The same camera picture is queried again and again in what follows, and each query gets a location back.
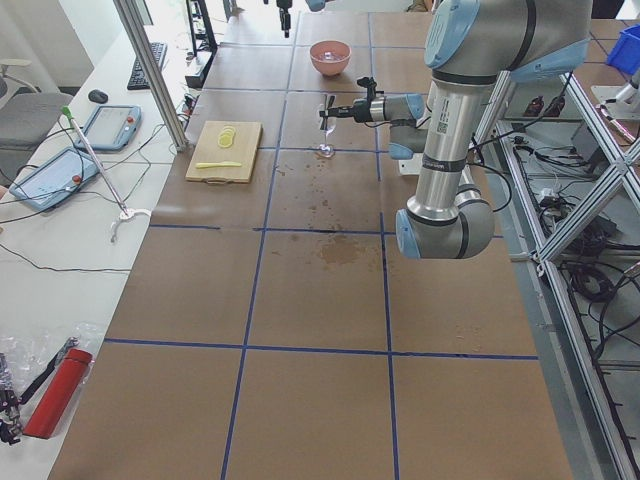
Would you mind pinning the black computer mouse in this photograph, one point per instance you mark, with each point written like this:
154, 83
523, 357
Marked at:
98, 96

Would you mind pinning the wooden cutting board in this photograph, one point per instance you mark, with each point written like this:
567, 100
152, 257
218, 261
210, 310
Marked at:
244, 150

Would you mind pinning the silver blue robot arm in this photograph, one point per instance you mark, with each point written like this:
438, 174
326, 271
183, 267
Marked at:
313, 5
468, 44

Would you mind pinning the aluminium frame post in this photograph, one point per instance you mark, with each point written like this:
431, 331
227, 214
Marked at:
133, 24

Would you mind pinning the grey office chair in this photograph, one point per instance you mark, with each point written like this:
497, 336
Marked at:
26, 119

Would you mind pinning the near blue teach pendant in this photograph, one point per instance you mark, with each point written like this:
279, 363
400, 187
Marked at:
55, 180

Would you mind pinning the lemon slice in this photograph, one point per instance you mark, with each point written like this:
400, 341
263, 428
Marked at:
226, 137

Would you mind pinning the blue teach pendant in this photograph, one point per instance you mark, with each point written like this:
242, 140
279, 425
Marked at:
55, 180
110, 128

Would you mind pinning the pink bowl with ice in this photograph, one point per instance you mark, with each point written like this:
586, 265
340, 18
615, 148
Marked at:
330, 57

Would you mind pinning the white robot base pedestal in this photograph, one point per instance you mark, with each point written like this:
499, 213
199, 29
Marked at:
407, 162

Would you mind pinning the yellow plastic knife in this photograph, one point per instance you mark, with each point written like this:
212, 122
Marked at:
222, 164

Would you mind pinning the steel double jigger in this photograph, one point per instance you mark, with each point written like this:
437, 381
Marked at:
324, 111

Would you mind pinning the red cylindrical bottle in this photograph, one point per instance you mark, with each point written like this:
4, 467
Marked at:
58, 394

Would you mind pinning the clear wine glass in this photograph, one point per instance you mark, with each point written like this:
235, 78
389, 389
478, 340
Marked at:
326, 149

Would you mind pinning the clear plastic bag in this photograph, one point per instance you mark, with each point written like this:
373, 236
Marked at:
32, 354

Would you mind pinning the far blue teach pendant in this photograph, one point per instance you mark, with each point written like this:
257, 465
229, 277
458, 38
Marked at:
110, 128

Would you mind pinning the blue plastic bin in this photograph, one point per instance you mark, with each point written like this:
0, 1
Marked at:
625, 55

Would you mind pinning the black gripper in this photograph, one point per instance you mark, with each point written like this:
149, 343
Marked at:
361, 111
285, 15

